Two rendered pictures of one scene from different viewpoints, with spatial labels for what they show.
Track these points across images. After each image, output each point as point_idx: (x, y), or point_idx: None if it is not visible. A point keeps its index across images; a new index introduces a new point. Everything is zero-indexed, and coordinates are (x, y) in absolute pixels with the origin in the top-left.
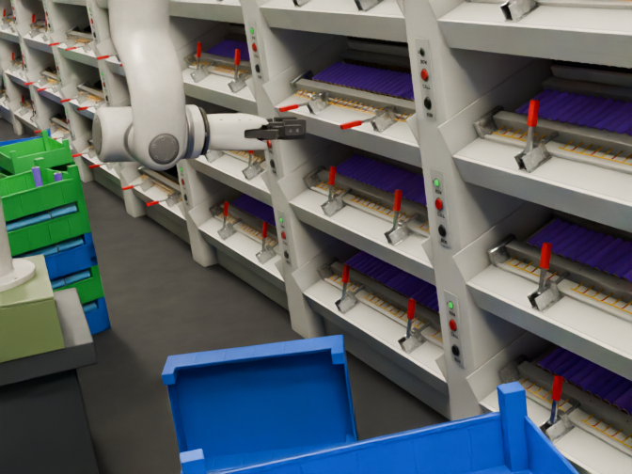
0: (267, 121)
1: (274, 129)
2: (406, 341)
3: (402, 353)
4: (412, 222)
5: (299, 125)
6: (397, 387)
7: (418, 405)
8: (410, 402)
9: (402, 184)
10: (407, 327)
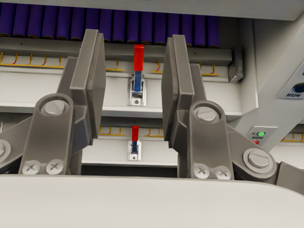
0: (293, 191)
1: (285, 182)
2: (139, 155)
3: (133, 162)
4: (121, 65)
5: (200, 68)
6: (89, 168)
7: (128, 171)
8: (118, 173)
9: (39, 18)
10: (133, 146)
